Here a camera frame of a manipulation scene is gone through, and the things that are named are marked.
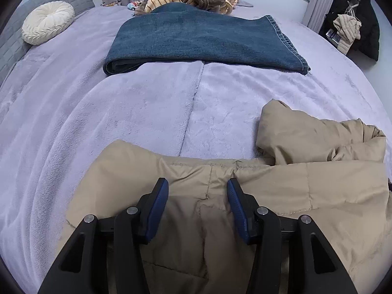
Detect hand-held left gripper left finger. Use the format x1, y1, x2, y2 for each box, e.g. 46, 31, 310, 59
38, 178, 170, 294

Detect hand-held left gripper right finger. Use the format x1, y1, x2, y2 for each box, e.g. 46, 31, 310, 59
227, 178, 358, 294

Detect beige puffer jacket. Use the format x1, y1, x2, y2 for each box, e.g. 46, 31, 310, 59
58, 99, 392, 294

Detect folded blue jeans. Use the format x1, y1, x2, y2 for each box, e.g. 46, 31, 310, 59
103, 2, 311, 76

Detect colourful patterned cloth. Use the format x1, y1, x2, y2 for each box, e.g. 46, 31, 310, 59
127, 1, 147, 16

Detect beige hanging puffer vest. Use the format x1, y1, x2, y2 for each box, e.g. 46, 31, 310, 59
332, 14, 362, 54

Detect white round cushion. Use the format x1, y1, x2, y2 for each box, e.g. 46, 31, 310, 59
21, 1, 75, 45

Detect black hanging coat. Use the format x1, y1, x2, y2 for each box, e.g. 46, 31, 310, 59
318, 0, 380, 62

